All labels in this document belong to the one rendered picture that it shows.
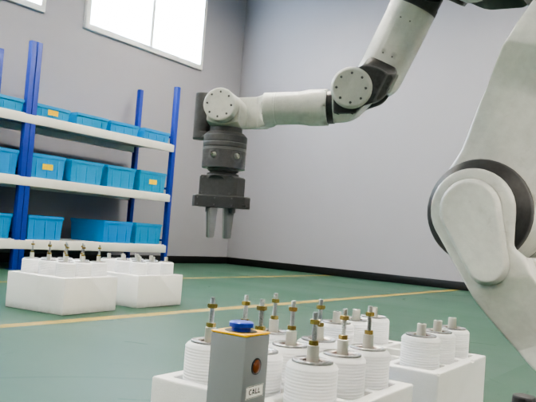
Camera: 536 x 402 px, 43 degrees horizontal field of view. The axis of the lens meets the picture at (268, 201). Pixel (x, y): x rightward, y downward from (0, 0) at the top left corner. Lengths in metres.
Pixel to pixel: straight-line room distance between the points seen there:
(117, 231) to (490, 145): 6.04
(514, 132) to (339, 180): 7.55
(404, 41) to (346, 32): 7.54
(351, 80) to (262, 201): 7.81
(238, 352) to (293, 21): 8.36
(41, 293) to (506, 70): 2.91
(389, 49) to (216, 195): 0.43
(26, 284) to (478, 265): 2.96
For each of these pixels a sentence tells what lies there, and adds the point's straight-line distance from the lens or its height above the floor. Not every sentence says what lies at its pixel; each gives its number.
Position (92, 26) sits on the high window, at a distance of 7.69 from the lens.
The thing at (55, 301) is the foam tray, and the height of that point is 0.06.
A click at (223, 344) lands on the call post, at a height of 0.29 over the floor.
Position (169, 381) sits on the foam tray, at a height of 0.18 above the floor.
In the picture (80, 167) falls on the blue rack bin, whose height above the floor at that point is 0.94.
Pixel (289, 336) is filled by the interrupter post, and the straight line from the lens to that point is 1.43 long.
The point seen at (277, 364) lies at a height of 0.23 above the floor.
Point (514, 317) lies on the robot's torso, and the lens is 0.95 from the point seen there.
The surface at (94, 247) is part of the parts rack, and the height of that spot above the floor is 0.20.
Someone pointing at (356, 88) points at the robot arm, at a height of 0.76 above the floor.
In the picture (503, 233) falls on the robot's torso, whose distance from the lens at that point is 0.93.
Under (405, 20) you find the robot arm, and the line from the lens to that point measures 1.34.
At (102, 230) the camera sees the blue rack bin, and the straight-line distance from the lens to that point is 6.76.
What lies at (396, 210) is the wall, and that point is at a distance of 8.13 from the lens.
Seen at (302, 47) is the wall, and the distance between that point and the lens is 9.14.
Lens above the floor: 0.48
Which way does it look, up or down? 3 degrees up
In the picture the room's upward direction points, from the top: 4 degrees clockwise
